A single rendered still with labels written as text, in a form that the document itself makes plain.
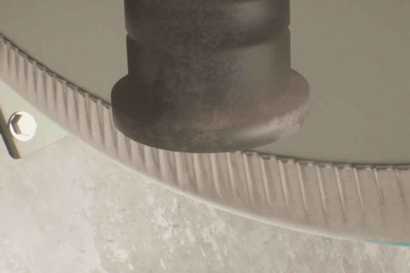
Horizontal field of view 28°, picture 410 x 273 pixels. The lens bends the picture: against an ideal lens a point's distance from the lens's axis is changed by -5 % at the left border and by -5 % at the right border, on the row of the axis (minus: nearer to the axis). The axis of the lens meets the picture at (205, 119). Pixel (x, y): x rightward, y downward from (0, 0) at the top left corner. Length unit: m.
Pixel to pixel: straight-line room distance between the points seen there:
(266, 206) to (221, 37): 0.29
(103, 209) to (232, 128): 0.93
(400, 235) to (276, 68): 0.24
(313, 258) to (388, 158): 0.94
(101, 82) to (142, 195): 0.62
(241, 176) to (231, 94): 0.29
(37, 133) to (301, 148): 0.65
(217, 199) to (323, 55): 0.13
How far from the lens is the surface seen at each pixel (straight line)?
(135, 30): 0.17
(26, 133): 1.01
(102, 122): 0.53
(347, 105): 0.39
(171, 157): 0.49
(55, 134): 1.05
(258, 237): 1.24
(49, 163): 1.06
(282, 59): 0.17
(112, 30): 0.49
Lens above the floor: 0.94
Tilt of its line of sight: 51 degrees down
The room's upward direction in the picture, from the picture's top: 75 degrees clockwise
